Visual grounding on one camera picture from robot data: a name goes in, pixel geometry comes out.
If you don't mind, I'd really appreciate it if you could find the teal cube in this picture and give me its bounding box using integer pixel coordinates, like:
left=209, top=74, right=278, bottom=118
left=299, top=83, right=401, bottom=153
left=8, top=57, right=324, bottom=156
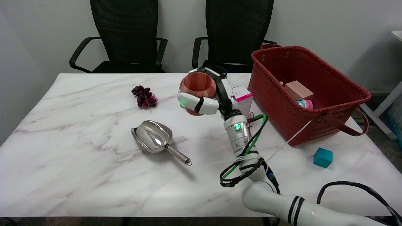
left=313, top=147, right=333, bottom=168

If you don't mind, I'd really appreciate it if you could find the white zip tie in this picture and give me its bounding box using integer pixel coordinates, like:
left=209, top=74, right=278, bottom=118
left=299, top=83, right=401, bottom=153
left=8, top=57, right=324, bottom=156
left=209, top=120, right=312, bottom=165

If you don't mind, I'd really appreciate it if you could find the white pink carton box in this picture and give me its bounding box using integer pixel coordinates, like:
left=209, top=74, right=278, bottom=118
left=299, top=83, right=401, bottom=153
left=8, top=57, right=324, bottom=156
left=230, top=85, right=254, bottom=120

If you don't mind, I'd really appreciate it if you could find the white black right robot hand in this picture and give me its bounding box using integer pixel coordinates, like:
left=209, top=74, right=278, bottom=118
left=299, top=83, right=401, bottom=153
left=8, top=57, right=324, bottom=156
left=177, top=66, right=242, bottom=120

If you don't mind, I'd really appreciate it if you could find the black green cable bundle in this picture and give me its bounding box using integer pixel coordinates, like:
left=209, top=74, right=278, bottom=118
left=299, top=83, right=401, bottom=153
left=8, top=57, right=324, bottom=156
left=220, top=113, right=280, bottom=195

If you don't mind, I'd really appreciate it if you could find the silver metal scoop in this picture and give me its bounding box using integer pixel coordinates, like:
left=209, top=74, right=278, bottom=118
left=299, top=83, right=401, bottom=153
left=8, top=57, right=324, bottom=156
left=131, top=120, right=192, bottom=166

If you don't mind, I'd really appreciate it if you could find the pink teal cup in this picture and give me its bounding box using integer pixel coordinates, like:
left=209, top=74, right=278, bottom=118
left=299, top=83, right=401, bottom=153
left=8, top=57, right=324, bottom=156
left=296, top=99, right=313, bottom=110

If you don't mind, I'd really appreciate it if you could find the black mesh office chair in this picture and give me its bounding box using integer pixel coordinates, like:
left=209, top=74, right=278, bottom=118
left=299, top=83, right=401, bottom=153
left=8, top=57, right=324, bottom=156
left=69, top=0, right=168, bottom=74
left=192, top=0, right=278, bottom=73

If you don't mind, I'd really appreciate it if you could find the pink block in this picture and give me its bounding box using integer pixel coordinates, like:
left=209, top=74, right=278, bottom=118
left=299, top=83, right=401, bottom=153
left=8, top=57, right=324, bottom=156
left=284, top=80, right=314, bottom=101

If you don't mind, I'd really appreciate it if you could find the purple grape bunch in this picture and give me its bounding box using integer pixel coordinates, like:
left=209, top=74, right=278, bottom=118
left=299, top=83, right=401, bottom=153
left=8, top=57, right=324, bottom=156
left=131, top=85, right=158, bottom=109

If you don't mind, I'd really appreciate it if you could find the red woven basket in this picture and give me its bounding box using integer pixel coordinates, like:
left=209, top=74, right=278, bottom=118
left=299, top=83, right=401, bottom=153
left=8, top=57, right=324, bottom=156
left=247, top=44, right=371, bottom=147

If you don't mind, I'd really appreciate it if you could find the wooden mortar bowl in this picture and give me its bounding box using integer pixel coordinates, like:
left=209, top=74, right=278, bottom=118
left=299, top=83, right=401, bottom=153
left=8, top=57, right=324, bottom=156
left=180, top=72, right=217, bottom=116

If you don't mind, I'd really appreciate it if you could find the white table leg frame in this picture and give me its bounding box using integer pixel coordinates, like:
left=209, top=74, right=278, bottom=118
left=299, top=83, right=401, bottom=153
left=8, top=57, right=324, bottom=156
left=359, top=30, right=402, bottom=142

